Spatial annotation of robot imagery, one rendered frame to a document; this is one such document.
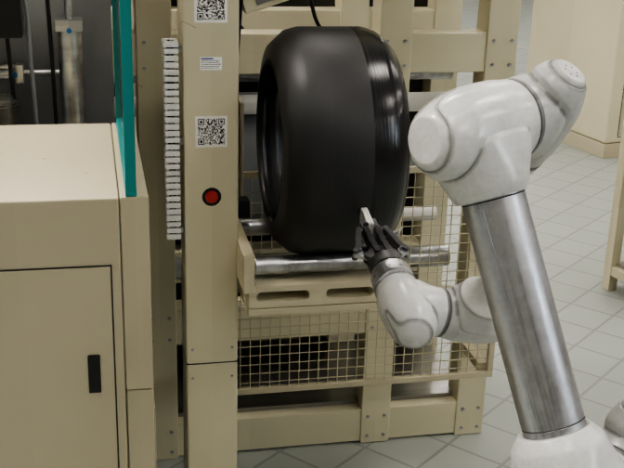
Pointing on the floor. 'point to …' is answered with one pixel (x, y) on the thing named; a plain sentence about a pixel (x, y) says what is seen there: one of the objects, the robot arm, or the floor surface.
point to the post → (209, 240)
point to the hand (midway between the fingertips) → (367, 220)
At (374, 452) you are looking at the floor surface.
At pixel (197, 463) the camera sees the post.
